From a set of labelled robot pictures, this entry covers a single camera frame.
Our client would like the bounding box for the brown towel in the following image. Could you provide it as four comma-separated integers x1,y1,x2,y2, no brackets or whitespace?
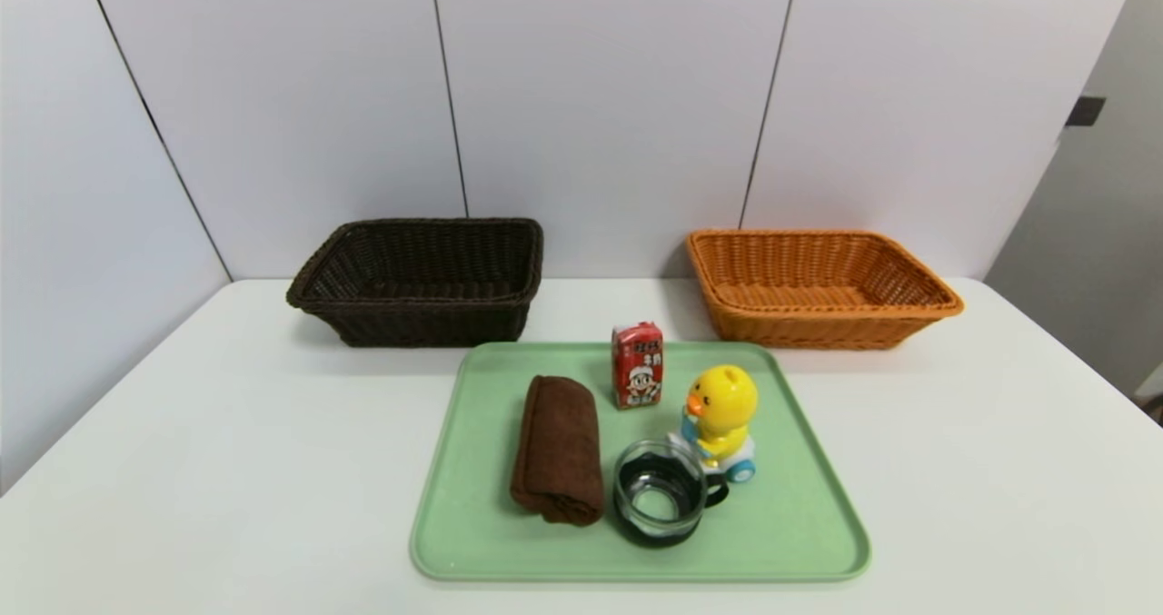
510,375,605,527

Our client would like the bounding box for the dark brown wicker basket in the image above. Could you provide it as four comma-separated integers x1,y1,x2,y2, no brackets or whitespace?
286,217,544,348

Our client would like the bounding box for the glass cup black handle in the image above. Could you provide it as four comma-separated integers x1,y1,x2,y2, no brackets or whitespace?
612,440,731,549

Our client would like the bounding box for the red milk carton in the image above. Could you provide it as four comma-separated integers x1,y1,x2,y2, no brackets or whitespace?
611,322,665,411

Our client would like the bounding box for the green plastic tray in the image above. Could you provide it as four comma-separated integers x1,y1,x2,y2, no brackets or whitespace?
409,341,871,583

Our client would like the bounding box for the orange wicker basket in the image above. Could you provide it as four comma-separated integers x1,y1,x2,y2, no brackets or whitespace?
686,229,964,351

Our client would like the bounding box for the yellow duck toy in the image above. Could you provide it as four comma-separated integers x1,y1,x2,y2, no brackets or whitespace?
668,364,760,485

